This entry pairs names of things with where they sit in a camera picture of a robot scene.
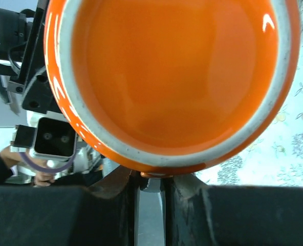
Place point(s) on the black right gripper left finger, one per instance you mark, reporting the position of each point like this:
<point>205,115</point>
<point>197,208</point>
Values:
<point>103,214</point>

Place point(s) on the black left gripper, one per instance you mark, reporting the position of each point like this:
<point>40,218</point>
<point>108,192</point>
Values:
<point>32,82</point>

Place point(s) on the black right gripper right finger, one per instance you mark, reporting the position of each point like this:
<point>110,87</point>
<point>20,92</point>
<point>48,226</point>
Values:
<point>199,214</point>

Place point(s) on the orange mug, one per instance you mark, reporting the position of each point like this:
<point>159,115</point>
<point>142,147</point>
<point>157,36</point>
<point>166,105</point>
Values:
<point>171,87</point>

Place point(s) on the floral table mat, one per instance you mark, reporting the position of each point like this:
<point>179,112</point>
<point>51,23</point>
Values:
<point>276,157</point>

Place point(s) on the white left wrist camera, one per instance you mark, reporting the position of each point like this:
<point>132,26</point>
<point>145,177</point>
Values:
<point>50,139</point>

